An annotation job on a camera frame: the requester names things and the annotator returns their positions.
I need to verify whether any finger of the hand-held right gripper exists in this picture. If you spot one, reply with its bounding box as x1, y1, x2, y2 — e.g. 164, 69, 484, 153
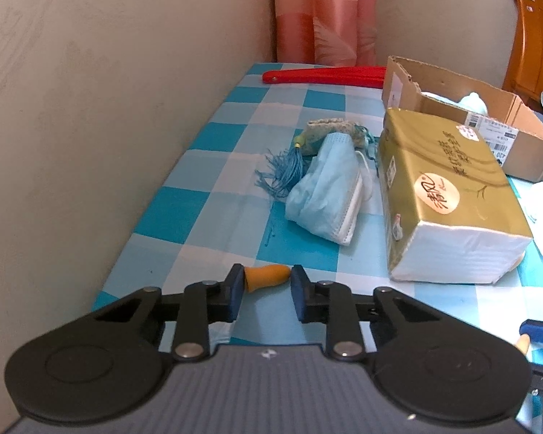
519, 319, 543, 350

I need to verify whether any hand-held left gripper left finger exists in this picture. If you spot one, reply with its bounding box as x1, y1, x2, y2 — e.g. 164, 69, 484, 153
93, 264, 246, 362

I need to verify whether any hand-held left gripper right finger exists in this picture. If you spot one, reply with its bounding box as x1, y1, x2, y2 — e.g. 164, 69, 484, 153
291, 264, 444, 362

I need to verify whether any small white and orange toy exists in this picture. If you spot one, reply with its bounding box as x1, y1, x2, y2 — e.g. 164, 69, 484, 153
245, 265, 292, 294

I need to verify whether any cardboard box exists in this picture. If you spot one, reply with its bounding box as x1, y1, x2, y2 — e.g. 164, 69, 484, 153
381, 55, 543, 182

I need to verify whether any crumpled blue face mask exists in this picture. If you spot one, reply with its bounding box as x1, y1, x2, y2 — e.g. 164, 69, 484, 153
284, 133, 374, 246

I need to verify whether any blue checkered tablecloth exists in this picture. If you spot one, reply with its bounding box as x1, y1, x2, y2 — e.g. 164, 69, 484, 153
90, 62, 543, 356

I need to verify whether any gold tissue pack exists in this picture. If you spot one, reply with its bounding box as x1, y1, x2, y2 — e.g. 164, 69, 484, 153
378, 107, 534, 285

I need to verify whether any sachet with blue tassel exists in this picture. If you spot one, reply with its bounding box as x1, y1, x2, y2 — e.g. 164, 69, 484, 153
254, 119, 372, 200

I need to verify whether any red folding fan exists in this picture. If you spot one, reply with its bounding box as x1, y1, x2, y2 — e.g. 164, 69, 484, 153
261, 66, 388, 89

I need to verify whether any pink curtain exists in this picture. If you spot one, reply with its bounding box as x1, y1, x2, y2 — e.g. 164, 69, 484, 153
271, 0, 382, 67

